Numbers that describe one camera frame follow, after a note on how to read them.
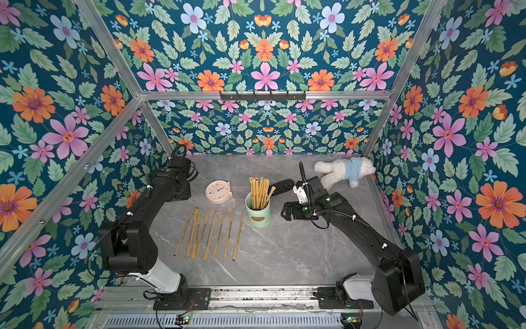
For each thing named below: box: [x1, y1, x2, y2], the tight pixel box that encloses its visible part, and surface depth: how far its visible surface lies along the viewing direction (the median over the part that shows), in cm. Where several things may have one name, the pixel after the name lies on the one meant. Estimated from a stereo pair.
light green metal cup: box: [245, 191, 272, 229], surface depth 88 cm
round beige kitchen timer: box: [204, 179, 233, 205], surface depth 103 cm
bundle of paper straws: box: [249, 176, 277, 210], surface depth 87 cm
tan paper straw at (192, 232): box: [186, 207, 199, 258], surface depth 92 cm
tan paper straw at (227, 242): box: [224, 208, 235, 258], surface depth 90 cm
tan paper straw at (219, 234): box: [212, 209, 228, 260], surface depth 91 cm
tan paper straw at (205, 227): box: [195, 209, 211, 260], surface depth 93 cm
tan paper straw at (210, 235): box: [203, 209, 218, 261], surface depth 91 cm
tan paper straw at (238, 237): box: [232, 211, 244, 262], surface depth 90 cm
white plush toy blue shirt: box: [313, 156, 377, 190], surface depth 106 cm
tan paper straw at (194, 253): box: [191, 209, 203, 260], surface depth 88 cm
